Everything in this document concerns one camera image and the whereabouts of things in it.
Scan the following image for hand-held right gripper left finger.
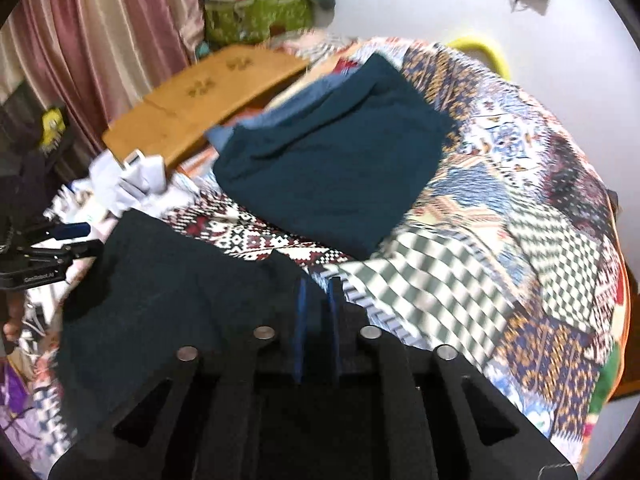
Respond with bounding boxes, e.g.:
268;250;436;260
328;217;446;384
47;279;308;480

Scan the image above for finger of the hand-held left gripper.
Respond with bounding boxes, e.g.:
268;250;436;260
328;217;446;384
27;239;105;267
27;222;92;247

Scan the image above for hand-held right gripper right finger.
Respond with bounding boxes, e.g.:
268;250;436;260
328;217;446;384
327;275;581;480

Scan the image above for dark navy pants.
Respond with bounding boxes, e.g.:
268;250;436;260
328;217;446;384
54;209;321;443

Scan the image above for folded teal pants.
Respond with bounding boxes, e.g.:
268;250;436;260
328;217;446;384
212;54;452;257

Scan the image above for person's left hand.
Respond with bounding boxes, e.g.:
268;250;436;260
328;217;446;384
0;294;26;358

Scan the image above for crumpled white cloth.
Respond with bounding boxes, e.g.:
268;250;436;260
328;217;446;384
88;150;167;218

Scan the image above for black shirt yellow print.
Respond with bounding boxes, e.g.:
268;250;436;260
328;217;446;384
0;102;77;173

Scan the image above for purple printed cloth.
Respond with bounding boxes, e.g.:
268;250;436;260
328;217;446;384
0;357;63;463

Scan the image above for pink curtain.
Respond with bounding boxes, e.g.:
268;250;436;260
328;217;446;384
0;0;207;158

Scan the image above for folded light blue garment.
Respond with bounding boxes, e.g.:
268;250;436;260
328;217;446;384
206;74;353;153

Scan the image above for patchwork printed blanket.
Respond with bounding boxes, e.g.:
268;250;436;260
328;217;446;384
27;35;632;467

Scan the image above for green cloth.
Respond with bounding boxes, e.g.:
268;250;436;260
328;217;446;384
592;347;623;406

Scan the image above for green patterned bag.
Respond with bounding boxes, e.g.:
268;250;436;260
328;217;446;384
203;0;315;45

